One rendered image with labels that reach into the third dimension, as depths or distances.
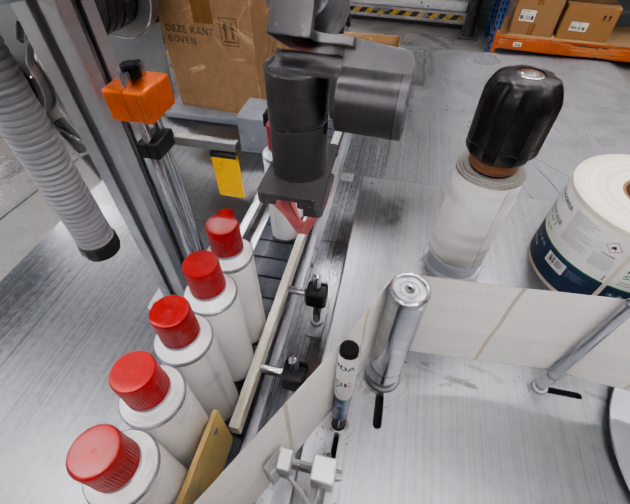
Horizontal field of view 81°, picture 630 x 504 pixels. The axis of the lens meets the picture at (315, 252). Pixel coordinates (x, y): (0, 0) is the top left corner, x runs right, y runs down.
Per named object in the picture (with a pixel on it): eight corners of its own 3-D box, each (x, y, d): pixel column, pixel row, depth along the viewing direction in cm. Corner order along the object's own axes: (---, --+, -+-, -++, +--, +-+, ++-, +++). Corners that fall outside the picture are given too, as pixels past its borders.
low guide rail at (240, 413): (241, 435, 41) (238, 429, 40) (231, 432, 41) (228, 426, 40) (366, 60, 111) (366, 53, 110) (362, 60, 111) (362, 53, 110)
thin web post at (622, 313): (548, 397, 45) (651, 314, 31) (531, 393, 46) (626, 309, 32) (545, 381, 47) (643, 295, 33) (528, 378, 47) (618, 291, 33)
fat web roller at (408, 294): (398, 396, 45) (435, 313, 31) (361, 388, 46) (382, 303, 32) (401, 362, 48) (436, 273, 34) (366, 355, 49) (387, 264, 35)
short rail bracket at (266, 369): (305, 412, 49) (303, 374, 40) (260, 401, 50) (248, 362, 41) (310, 388, 51) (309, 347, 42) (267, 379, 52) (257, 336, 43)
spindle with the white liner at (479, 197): (481, 288, 56) (590, 97, 34) (422, 278, 58) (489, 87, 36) (477, 247, 62) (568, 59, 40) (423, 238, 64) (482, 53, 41)
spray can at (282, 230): (297, 244, 63) (291, 135, 47) (268, 240, 63) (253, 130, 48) (304, 224, 66) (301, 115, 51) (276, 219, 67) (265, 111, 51)
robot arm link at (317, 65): (276, 35, 33) (250, 60, 29) (351, 44, 32) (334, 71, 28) (281, 109, 38) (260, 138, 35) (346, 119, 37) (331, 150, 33)
